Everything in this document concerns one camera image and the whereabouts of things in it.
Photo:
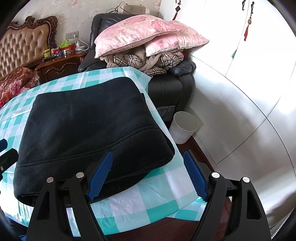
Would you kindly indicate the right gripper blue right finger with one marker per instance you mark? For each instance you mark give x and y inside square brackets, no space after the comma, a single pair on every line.
[198,173]

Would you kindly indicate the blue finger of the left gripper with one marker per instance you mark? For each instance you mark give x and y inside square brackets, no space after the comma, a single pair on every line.
[3,145]

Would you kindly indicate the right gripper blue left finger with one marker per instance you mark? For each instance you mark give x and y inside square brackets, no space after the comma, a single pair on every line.
[98,175]

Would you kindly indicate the black fleece pants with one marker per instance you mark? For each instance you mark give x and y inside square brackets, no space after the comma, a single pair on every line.
[67,131]

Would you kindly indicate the teal white checkered cloth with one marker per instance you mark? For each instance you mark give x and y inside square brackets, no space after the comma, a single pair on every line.
[124,203]

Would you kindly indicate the white waste bin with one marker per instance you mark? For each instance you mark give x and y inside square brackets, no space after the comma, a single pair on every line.
[183,126]

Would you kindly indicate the red floral quilt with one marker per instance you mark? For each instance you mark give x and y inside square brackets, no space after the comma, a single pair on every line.
[18,82]

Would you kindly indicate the black leather armchair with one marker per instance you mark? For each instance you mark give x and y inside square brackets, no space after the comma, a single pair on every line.
[169,92]

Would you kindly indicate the dark wooden nightstand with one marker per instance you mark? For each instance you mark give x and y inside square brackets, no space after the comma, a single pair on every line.
[60,66]

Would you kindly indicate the tufted tan leather headboard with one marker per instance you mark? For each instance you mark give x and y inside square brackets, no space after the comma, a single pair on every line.
[23,45]

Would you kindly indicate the white wardrobe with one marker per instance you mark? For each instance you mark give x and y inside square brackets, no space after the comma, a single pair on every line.
[244,95]

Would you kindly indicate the yellow lidded jar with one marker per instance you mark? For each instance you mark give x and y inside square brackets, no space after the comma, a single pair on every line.
[47,53]

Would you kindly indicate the glass jar with lid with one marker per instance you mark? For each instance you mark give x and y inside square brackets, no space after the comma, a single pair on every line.
[66,51]

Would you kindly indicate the plaid folded blanket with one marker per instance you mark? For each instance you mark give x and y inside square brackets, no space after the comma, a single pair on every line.
[136,58]

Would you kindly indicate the green crumpled bag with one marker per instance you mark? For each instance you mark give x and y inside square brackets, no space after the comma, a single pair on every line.
[65,43]

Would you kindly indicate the white power strip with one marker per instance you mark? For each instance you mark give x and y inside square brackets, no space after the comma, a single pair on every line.
[81,45]

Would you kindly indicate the lower pink floral pillow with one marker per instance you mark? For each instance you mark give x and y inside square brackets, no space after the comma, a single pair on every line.
[174,41]

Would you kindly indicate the large pink floral pillow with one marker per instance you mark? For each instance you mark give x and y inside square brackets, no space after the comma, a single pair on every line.
[130,33]

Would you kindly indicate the beige device on armchair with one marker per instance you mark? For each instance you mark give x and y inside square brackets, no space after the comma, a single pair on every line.
[131,9]

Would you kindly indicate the red tassel ornament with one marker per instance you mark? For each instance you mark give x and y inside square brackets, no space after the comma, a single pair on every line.
[249,22]

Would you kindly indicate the wall power outlet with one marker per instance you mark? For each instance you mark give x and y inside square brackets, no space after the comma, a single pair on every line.
[72,35]

